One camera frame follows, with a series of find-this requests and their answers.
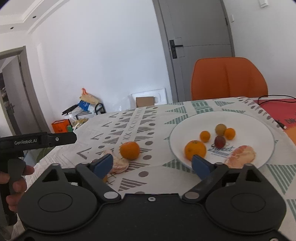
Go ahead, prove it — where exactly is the large orange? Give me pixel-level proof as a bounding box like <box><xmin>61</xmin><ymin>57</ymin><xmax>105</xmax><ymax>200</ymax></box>
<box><xmin>184</xmin><ymin>140</ymin><xmax>207</xmax><ymax>161</ymax></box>
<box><xmin>119</xmin><ymin>142</ymin><xmax>140</xmax><ymax>161</ymax></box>

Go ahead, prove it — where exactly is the small orange kumquat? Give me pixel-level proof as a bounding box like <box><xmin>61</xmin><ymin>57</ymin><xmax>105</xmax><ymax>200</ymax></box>
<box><xmin>200</xmin><ymin>131</ymin><xmax>211</xmax><ymax>143</ymax></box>
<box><xmin>224</xmin><ymin>128</ymin><xmax>236</xmax><ymax>140</ymax></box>

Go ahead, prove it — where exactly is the dark brown round fruit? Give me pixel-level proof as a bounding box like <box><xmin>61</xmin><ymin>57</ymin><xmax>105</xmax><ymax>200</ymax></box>
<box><xmin>214</xmin><ymin>136</ymin><xmax>226</xmax><ymax>149</ymax></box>

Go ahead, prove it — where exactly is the peeled pomelo segment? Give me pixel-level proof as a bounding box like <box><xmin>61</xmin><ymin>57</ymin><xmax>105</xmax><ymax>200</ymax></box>
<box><xmin>100</xmin><ymin>150</ymin><xmax>129</xmax><ymax>174</ymax></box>
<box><xmin>224</xmin><ymin>145</ymin><xmax>256</xmax><ymax>169</ymax></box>

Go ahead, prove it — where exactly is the yellow-brown longan fruit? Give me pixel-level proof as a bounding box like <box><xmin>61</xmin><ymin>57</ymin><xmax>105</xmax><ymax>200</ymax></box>
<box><xmin>215</xmin><ymin>123</ymin><xmax>227</xmax><ymax>136</ymax></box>

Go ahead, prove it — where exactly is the brown longan fruit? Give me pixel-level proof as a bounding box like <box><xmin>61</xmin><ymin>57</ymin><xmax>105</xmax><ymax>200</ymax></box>
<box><xmin>102</xmin><ymin>176</ymin><xmax>108</xmax><ymax>183</ymax></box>

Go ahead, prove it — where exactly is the person's left hand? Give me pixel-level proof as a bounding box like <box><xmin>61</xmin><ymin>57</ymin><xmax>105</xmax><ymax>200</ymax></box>
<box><xmin>1</xmin><ymin>165</ymin><xmax>35</xmax><ymax>213</ymax></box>

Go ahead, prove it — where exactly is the white round plate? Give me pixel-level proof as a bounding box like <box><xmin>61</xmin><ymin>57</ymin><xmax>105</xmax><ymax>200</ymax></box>
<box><xmin>170</xmin><ymin>111</ymin><xmax>275</xmax><ymax>168</ymax></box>

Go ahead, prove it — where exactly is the patterned white tablecloth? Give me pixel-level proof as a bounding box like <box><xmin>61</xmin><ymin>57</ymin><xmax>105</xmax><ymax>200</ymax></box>
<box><xmin>26</xmin><ymin>97</ymin><xmax>295</xmax><ymax>240</ymax></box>

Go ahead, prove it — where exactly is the grey open door left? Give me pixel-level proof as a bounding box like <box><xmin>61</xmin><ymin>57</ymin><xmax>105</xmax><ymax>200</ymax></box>
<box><xmin>1</xmin><ymin>46</ymin><xmax>50</xmax><ymax>137</ymax></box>

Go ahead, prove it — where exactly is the orange box on floor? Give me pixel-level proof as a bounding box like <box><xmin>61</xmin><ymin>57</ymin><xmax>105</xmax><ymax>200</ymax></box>
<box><xmin>52</xmin><ymin>120</ymin><xmax>70</xmax><ymax>133</ymax></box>

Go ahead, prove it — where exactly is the pile of bags clutter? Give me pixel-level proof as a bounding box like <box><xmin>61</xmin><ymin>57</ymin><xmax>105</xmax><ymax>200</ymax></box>
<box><xmin>62</xmin><ymin>88</ymin><xmax>106</xmax><ymax>130</ymax></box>

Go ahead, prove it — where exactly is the orange chair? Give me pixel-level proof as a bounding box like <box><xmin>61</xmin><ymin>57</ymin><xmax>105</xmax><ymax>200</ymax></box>
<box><xmin>191</xmin><ymin>57</ymin><xmax>268</xmax><ymax>100</ymax></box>

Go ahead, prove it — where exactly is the red orange cartoon tablecloth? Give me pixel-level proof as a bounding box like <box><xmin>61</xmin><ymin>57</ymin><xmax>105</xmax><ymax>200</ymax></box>
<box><xmin>254</xmin><ymin>94</ymin><xmax>296</xmax><ymax>144</ymax></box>

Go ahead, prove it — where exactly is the cardboard box by wall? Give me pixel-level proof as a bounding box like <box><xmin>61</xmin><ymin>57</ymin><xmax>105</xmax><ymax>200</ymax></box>
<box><xmin>135</xmin><ymin>96</ymin><xmax>154</xmax><ymax>108</ymax></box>

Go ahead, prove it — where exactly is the white board by wall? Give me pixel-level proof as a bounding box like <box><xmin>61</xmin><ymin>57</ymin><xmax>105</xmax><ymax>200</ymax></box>
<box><xmin>131</xmin><ymin>88</ymin><xmax>168</xmax><ymax>108</ymax></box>

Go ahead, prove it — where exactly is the black usb cable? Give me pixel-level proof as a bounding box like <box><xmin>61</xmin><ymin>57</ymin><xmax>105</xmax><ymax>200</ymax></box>
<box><xmin>257</xmin><ymin>94</ymin><xmax>296</xmax><ymax>130</ymax></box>

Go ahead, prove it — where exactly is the grey door with handle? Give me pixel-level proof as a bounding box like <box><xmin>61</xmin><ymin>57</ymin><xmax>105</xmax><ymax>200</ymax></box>
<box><xmin>152</xmin><ymin>0</ymin><xmax>235</xmax><ymax>102</ymax></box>

